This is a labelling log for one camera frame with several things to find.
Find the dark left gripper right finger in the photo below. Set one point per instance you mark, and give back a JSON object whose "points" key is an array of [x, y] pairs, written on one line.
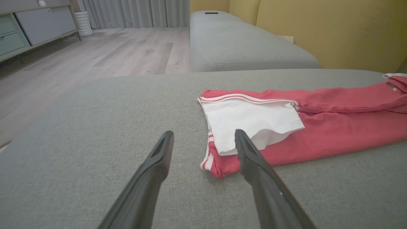
{"points": [[264, 184]]}

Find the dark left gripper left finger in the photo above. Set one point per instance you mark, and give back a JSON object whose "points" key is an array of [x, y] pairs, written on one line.
{"points": [[149, 184]]}

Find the red white shirt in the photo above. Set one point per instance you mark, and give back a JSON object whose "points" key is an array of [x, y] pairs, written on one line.
{"points": [[334, 127]]}

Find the long grey sofa section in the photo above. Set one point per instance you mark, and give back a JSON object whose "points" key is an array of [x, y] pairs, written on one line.
{"points": [[241, 47]]}

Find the large yellow back cushion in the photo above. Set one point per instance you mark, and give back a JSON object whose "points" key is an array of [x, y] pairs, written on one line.
{"points": [[334, 28]]}

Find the grey pleated curtain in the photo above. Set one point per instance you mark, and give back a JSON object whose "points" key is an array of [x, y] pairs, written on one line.
{"points": [[136, 12]]}

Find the white ribbed cylinder bin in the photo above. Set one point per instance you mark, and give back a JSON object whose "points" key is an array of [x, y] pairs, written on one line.
{"points": [[84, 24]]}

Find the low cabinet with green drawers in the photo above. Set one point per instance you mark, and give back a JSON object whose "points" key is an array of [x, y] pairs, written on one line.
{"points": [[38, 25]]}

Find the small white cabinet ornament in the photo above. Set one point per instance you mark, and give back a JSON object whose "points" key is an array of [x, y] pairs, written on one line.
{"points": [[42, 3]]}

